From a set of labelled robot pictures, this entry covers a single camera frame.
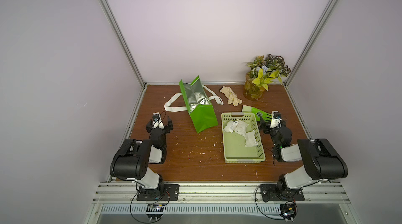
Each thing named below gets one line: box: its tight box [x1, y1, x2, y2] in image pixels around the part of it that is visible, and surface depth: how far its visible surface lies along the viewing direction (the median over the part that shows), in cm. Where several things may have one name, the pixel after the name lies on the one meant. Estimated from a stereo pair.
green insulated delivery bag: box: [163, 75, 224, 134], surface depth 89 cm
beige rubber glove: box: [219, 85, 243, 107], surface depth 112 cm
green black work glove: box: [241, 105, 273, 122], surface depth 105 cm
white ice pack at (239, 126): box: [223, 119, 249, 135], surface depth 94 cm
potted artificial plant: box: [243, 53, 292, 102], surface depth 99 cm
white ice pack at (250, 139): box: [243, 129, 259, 148], surface depth 89 cm
